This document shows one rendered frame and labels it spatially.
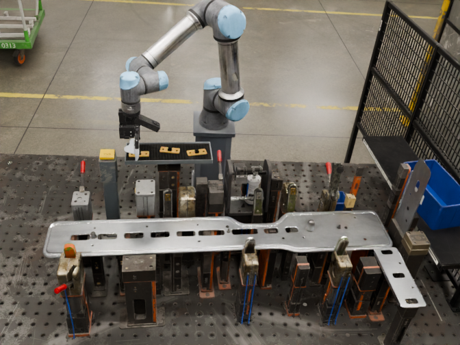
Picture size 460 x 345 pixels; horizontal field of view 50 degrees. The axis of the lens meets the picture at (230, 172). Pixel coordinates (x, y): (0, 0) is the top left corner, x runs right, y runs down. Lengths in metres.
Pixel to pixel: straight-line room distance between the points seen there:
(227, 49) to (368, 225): 0.94
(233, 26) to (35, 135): 2.79
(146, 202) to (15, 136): 2.64
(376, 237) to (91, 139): 2.85
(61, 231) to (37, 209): 0.61
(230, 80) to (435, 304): 1.32
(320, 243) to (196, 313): 0.58
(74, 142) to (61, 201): 1.73
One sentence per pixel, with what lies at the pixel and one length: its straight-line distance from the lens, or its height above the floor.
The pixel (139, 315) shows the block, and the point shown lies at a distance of 2.05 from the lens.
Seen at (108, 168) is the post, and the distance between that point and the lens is 2.15.
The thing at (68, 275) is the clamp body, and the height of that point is 1.05.
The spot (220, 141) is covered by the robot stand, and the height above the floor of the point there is 1.05.
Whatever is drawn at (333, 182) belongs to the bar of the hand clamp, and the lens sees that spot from 2.13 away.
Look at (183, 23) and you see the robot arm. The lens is 2.11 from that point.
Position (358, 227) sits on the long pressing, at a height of 1.00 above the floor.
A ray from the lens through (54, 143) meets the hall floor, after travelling 4.36.
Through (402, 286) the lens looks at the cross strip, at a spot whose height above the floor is 1.00.
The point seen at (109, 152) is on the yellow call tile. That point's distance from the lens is 2.14.
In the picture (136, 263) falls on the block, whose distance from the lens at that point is 1.84.
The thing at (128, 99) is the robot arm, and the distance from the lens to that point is 1.94.
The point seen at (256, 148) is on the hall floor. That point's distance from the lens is 4.26.
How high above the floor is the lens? 2.39
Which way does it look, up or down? 37 degrees down
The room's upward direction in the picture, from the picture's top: 5 degrees clockwise
